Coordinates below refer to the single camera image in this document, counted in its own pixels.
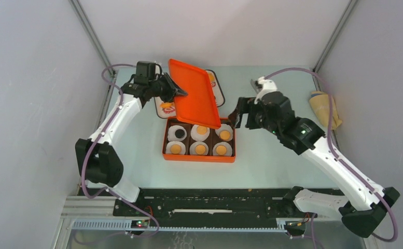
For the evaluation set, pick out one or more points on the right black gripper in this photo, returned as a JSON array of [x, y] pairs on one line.
[[242, 107]]

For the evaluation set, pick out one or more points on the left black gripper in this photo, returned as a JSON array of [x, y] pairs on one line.
[[172, 90]]

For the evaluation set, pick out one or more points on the strawberry print serving tray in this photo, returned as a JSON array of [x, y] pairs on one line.
[[171, 112]]

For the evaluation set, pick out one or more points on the orange box lid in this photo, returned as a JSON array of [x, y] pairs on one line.
[[198, 107]]

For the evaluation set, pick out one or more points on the round tan biscuit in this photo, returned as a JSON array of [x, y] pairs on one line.
[[201, 130], [225, 135], [175, 149], [221, 150]]

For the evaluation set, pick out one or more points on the black sandwich cookie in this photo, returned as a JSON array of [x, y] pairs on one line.
[[180, 134]]

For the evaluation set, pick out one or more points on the orange cookie box with dividers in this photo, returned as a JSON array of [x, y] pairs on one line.
[[187, 142]]

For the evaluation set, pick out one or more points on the swirl tan cookie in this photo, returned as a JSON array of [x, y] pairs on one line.
[[200, 149]]

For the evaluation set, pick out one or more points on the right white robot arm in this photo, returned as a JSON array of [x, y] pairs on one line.
[[363, 203]]

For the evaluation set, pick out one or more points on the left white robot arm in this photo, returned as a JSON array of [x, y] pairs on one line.
[[98, 161]]

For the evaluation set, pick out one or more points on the white paper cupcake liner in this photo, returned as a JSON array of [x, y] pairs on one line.
[[171, 131], [229, 148], [169, 144], [224, 126], [193, 145], [196, 137]]

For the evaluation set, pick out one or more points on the beige cloth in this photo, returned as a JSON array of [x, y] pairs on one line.
[[324, 108]]

